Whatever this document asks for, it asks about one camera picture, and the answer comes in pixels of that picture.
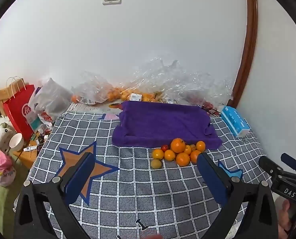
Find purple towel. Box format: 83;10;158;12
112;101;223;152

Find person's right hand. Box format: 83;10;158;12
277;199;296;239

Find translucent white plastic bag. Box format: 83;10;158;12
28;78;74;120

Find clear bag of mandarins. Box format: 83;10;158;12
71;71;114;105

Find blue tissue pack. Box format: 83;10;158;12
220;106;250;138

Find white ceramic cup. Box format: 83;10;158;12
9;133;24;152

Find clear bag of kumquats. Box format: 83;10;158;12
108;57;183;104

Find brown wooden door frame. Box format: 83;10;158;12
231;0;258;108

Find grey checkered star blanket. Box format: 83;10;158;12
12;111;270;239

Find orange mandarin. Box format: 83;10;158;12
190;150;202;164
164;149;176;161
175;152;191;167

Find white red-print plastic bag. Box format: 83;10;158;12
28;110;55;130

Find large orange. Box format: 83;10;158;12
170;138;187;154

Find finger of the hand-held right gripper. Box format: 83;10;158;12
259;156;296;180
281;153;296;172

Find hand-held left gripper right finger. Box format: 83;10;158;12
196;152;279;239

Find wooden nightstand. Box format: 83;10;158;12
12;139;42;170

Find green bedding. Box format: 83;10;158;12
0;179;16;229

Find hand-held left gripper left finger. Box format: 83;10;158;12
14;152;99;239

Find black cable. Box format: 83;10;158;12
200;103;219;116

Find white printed paper sheet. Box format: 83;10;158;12
68;103;123;115

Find yellow-orange citrus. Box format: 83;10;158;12
152;148;165;160

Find red paper bag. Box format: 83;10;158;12
2;77;36;141

